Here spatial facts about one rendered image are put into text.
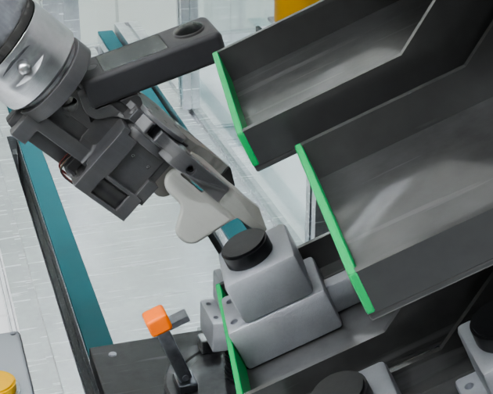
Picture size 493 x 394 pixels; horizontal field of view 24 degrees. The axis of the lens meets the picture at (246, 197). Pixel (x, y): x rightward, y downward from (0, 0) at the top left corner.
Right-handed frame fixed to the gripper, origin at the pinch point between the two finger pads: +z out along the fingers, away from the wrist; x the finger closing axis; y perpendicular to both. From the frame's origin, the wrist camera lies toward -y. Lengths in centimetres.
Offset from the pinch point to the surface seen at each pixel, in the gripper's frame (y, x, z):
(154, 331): 14.0, 1.1, 1.7
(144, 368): 20.1, -6.7, 8.3
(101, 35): 11, -120, 22
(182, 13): -5, -75, 14
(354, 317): -2.3, 28.5, -4.9
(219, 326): 10.1, 2.3, 5.5
